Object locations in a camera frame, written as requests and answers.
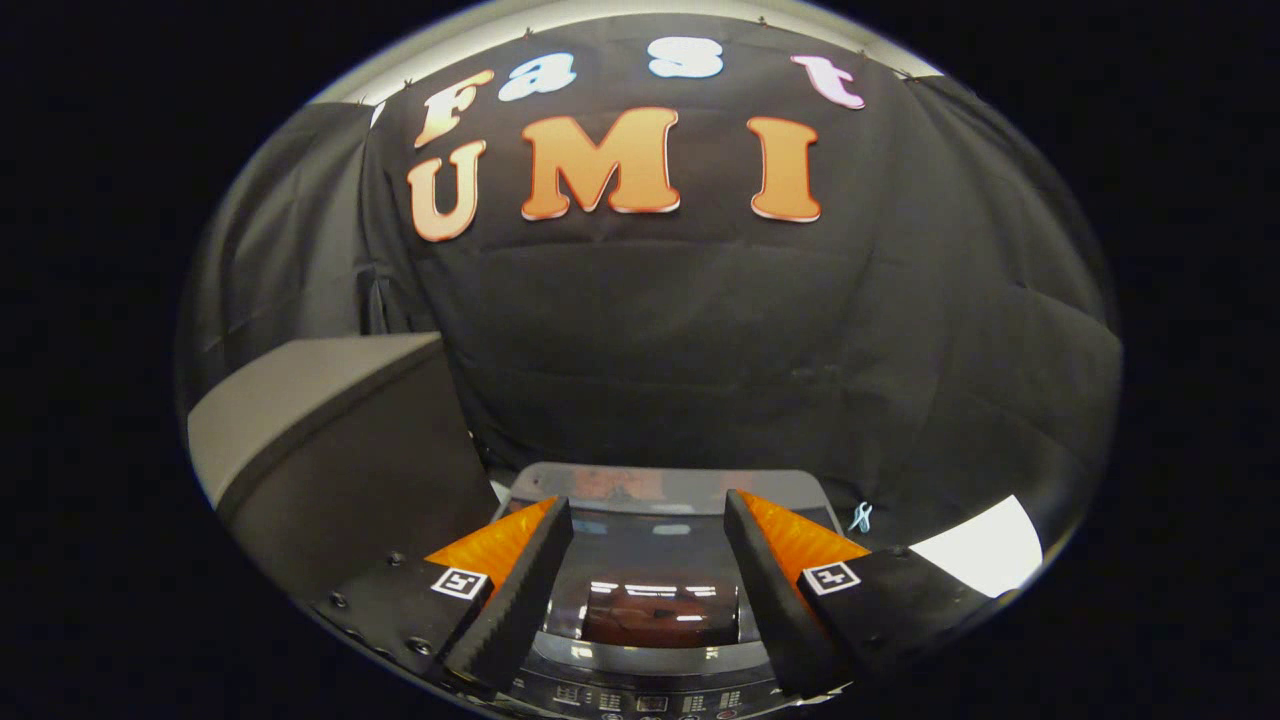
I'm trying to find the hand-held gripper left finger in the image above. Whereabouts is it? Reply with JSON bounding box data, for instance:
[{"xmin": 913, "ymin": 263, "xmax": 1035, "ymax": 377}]
[{"xmin": 312, "ymin": 497, "xmax": 574, "ymax": 697}]

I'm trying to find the grey washing machine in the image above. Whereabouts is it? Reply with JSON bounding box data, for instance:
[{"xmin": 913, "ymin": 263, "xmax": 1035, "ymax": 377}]
[{"xmin": 498, "ymin": 462, "xmax": 851, "ymax": 719}]

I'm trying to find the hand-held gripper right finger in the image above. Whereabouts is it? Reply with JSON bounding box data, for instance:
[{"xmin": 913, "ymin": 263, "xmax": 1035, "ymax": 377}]
[{"xmin": 724, "ymin": 489, "xmax": 991, "ymax": 699}]

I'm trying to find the dark glass washing machine lid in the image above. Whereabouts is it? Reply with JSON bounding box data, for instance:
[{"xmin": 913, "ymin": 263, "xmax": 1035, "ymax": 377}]
[{"xmin": 505, "ymin": 462, "xmax": 843, "ymax": 649}]

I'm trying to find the white paper stack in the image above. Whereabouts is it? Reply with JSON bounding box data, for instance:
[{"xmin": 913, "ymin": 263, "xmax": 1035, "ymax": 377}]
[{"xmin": 910, "ymin": 495, "xmax": 1043, "ymax": 599}]

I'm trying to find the grey platform box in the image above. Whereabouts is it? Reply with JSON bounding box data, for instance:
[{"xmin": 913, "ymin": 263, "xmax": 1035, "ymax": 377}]
[{"xmin": 188, "ymin": 335, "xmax": 501, "ymax": 601}]

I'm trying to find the black backdrop cloth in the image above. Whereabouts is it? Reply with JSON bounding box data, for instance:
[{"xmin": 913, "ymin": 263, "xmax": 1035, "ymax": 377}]
[{"xmin": 175, "ymin": 12, "xmax": 1123, "ymax": 561}]

